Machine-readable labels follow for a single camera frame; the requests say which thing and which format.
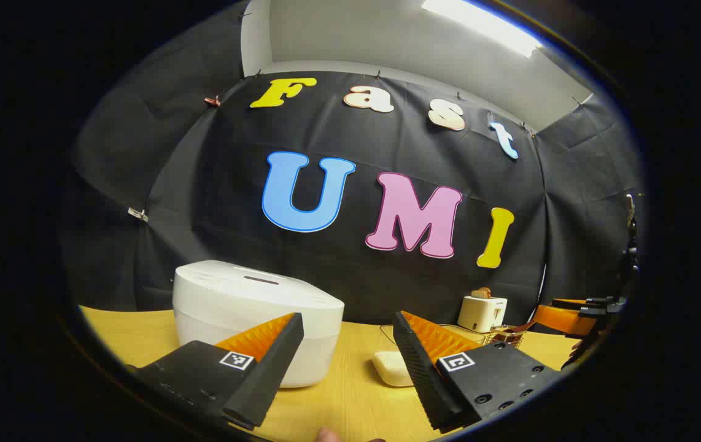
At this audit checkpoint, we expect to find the metal wire chopstick holder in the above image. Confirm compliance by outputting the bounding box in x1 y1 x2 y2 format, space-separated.
484 325 526 349

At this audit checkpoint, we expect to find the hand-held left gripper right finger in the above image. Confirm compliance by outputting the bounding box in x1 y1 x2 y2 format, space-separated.
392 310 563 433

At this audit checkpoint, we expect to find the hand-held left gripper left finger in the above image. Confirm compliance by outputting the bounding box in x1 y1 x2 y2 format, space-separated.
126 312 305 430

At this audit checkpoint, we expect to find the white toaster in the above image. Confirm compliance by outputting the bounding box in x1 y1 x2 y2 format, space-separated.
458 295 508 333

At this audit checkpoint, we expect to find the black backdrop cloth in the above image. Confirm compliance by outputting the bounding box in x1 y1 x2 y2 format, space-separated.
59 6 646 326

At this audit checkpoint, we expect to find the white rice cooker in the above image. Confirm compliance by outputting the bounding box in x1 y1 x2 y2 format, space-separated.
172 260 345 389

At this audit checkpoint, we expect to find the brown wooden spoon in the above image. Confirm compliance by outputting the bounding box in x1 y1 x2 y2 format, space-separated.
490 320 538 337

